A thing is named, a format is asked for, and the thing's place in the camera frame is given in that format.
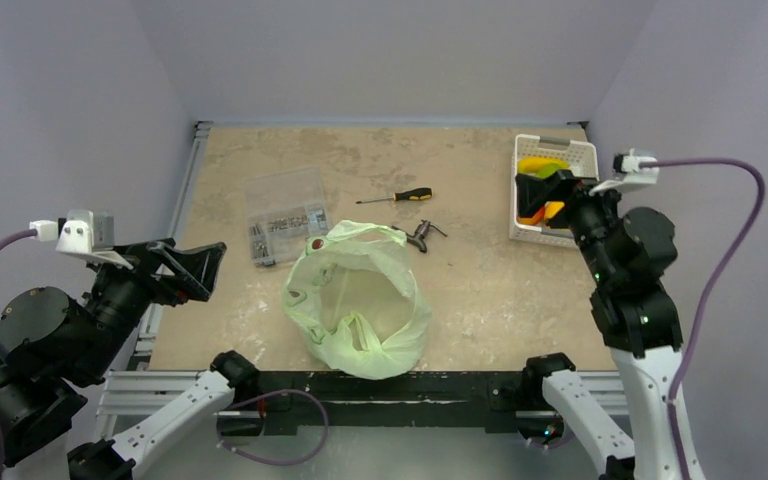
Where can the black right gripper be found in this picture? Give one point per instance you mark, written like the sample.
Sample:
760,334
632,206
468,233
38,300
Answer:
567,198

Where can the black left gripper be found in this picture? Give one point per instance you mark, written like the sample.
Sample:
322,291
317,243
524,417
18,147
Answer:
197,268

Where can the yellow fake banana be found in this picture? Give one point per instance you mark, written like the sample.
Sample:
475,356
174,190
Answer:
529,165

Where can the green plastic bag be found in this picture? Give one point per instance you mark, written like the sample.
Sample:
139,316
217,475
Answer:
356,302

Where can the yellow fake lemon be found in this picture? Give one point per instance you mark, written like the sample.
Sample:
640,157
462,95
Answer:
551,209

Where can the red fake fruit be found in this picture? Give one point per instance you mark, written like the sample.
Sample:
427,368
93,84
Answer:
533,220

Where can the green fake apple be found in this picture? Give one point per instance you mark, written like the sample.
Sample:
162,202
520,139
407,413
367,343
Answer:
547,171

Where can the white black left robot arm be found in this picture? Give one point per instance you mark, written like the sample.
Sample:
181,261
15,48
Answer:
53,345

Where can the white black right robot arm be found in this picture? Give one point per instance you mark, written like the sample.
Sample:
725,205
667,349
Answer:
639,324

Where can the white plastic basket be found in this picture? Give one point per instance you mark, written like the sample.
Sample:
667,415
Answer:
582,159

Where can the clear plastic screw box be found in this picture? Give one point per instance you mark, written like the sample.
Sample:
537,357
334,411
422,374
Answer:
284,210

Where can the yellow black screwdriver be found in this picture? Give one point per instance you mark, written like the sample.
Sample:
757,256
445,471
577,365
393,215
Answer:
417,194

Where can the grey metal faucet tap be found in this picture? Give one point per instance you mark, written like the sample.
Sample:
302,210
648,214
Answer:
418,237

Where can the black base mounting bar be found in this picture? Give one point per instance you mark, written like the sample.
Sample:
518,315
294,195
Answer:
496,402

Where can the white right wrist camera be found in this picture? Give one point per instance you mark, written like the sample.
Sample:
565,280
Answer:
634,170

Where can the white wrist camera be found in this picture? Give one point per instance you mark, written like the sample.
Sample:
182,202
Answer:
634,170
83,234

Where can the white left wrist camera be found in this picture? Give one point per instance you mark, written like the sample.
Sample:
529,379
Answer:
83,234

